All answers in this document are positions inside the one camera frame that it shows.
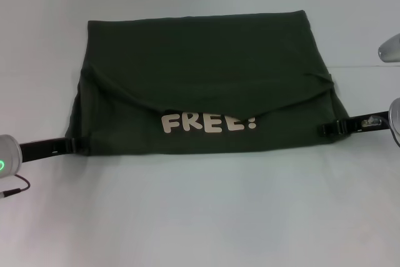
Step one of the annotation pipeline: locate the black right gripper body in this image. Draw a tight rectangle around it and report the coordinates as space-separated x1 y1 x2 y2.
342 111 390 134

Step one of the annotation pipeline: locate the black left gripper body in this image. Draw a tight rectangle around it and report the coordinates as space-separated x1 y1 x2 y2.
19 137 76 163

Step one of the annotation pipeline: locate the dark green shirt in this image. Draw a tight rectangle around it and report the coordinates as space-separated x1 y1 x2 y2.
64 9 351 157

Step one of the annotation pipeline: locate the left arm connector cable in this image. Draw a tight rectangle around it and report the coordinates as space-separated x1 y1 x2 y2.
0 173 31 199

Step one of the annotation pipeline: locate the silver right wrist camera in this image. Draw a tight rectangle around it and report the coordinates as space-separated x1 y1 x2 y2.
377 33 400 63

